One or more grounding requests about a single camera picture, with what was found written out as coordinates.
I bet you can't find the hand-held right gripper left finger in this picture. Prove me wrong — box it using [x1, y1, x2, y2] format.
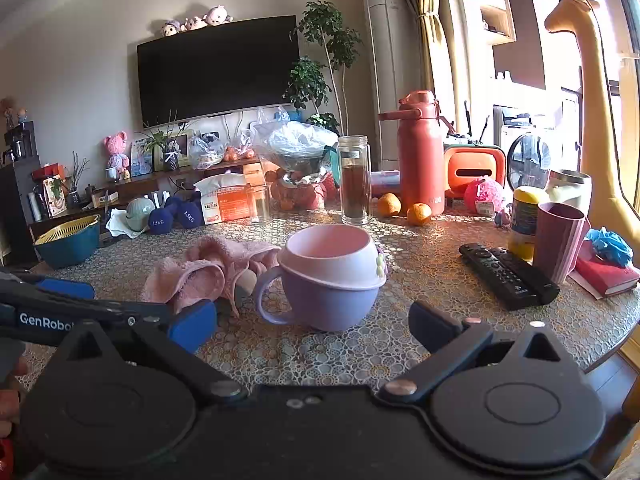
[57, 300, 249, 405]

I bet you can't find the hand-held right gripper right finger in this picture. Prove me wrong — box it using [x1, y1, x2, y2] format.
[377, 301, 583, 406]

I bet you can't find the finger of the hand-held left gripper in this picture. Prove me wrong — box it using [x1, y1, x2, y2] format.
[0, 269, 96, 306]
[0, 289, 173, 348]

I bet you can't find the pink towel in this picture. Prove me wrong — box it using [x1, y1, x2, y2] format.
[141, 235, 282, 317]

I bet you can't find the pink and purple flower mug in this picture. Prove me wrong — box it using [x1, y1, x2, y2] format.
[254, 224, 388, 333]

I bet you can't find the person's left hand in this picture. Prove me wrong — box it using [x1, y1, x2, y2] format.
[0, 357, 29, 441]

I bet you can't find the yellow and blue strainer bowl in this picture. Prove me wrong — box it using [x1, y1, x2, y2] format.
[33, 214, 101, 269]

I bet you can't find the black remote with buttons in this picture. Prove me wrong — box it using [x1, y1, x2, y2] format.
[459, 243, 542, 311]

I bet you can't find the white cloth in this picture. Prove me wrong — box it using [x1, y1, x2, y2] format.
[105, 208, 151, 239]

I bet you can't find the black cabinet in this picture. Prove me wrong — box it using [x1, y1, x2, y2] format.
[0, 157, 44, 267]

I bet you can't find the illustrated card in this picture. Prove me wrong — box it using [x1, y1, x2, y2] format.
[42, 177, 69, 219]

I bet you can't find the vase with dry twigs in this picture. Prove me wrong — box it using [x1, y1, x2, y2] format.
[64, 151, 92, 207]

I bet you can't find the green round container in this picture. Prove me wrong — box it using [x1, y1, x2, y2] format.
[125, 197, 156, 233]

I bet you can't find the blue dumbbell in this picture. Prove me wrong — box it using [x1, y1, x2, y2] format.
[148, 205, 177, 235]
[167, 196, 204, 229]

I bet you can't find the plain black remote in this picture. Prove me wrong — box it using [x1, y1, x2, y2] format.
[489, 246, 561, 306]

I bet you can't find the orange fruit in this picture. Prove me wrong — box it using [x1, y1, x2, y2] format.
[377, 193, 402, 218]
[406, 202, 432, 226]

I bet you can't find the wooden television cabinet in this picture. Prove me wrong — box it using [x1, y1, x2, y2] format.
[29, 157, 267, 242]

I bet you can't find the orange and white tissue pack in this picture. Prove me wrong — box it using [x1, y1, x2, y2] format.
[193, 174, 252, 225]

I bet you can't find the yellow bottle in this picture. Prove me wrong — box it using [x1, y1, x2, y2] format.
[507, 186, 551, 261]

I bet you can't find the small clear glass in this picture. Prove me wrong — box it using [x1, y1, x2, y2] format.
[247, 185, 273, 225]

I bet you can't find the pink plush ball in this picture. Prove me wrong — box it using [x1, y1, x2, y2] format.
[463, 178, 505, 218]

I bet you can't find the pink plush bunny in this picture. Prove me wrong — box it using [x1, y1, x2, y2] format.
[103, 131, 130, 181]

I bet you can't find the mauve plastic cup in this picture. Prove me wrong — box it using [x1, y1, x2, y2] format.
[532, 202, 592, 285]

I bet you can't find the blue picture card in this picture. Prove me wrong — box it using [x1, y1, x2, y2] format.
[130, 138, 154, 177]

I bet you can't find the black coffee machine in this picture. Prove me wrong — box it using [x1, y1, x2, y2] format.
[1, 120, 36, 167]

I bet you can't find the pink plastic box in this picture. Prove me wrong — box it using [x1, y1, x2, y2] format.
[369, 169, 402, 194]

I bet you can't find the glass tea bottle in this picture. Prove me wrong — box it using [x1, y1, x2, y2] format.
[337, 135, 372, 226]

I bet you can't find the red thermos jug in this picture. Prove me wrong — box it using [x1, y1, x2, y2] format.
[378, 90, 449, 217]

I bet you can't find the orange tissue case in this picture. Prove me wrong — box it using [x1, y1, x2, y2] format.
[443, 143, 506, 200]

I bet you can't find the red net bag of oranges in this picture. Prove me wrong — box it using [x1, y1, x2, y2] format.
[265, 169, 342, 212]

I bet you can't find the clear plastic bag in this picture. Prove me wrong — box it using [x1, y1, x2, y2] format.
[224, 129, 256, 162]
[188, 132, 226, 170]

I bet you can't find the red book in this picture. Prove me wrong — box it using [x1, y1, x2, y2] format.
[569, 240, 640, 299]

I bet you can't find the white steel-lined mug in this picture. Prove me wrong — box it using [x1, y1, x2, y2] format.
[544, 169, 593, 216]

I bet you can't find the plastic-covered fruit bowl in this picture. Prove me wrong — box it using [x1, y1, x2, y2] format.
[249, 109, 339, 186]

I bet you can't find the black television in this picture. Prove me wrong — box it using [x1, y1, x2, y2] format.
[137, 15, 301, 129]

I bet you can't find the yellow giraffe plush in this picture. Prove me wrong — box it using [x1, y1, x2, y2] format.
[544, 0, 640, 258]

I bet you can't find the white standing air conditioner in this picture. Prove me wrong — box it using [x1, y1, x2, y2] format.
[355, 0, 428, 172]

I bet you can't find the potted green tree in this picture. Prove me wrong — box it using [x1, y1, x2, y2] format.
[284, 0, 362, 136]

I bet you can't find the yellow curtain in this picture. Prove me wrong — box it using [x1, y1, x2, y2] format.
[394, 0, 453, 116]

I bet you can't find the photo frame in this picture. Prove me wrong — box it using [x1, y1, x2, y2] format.
[152, 129, 195, 171]

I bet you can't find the wooden wall shelf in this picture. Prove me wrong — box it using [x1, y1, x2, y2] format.
[469, 0, 517, 47]

